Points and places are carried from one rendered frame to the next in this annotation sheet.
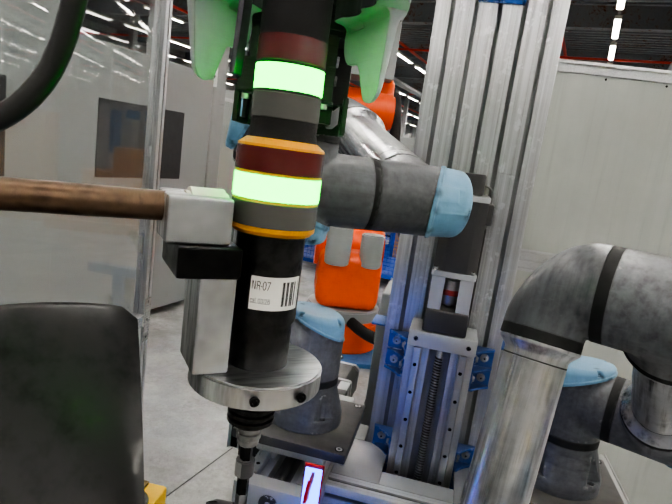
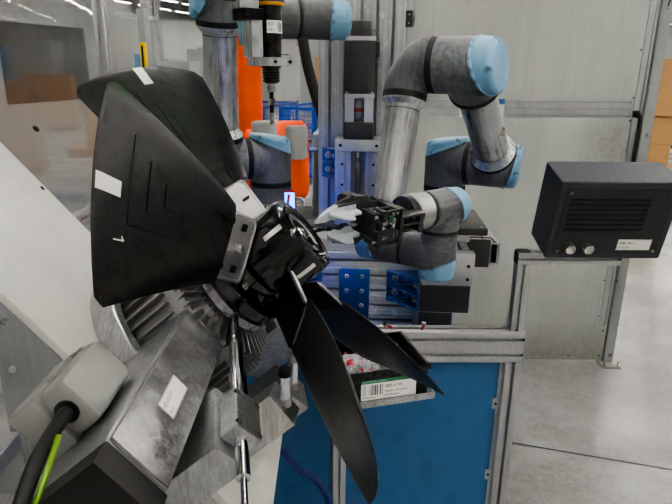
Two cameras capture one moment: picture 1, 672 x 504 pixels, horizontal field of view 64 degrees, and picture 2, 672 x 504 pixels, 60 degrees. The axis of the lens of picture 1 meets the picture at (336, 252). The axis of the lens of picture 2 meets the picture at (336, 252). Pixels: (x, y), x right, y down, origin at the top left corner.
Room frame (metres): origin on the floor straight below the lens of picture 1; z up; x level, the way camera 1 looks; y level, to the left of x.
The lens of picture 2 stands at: (-0.63, 0.06, 1.45)
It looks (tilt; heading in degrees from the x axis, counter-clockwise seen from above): 18 degrees down; 352
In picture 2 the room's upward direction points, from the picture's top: 1 degrees clockwise
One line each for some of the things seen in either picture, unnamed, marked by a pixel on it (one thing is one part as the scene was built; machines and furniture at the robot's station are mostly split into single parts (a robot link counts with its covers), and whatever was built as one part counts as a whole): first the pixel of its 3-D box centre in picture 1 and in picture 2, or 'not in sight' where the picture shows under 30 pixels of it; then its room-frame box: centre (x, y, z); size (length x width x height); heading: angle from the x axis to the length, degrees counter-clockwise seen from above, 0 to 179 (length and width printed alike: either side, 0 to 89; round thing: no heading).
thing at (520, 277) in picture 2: not in sight; (518, 290); (0.56, -0.54, 0.96); 0.03 x 0.03 x 0.20; 83
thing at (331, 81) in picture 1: (300, 68); not in sight; (0.40, 0.04, 1.63); 0.12 x 0.08 x 0.09; 3
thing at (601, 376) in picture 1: (578, 394); (448, 160); (0.93, -0.47, 1.20); 0.13 x 0.12 x 0.14; 55
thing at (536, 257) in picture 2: not in sight; (567, 257); (0.55, -0.64, 1.04); 0.24 x 0.03 x 0.03; 83
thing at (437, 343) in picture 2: not in sight; (333, 343); (0.62, -0.11, 0.82); 0.90 x 0.04 x 0.08; 83
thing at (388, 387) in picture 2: not in sight; (366, 367); (0.45, -0.16, 0.85); 0.22 x 0.17 x 0.07; 98
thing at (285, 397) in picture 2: not in sight; (284, 386); (0.15, 0.03, 0.99); 0.02 x 0.02 x 0.06
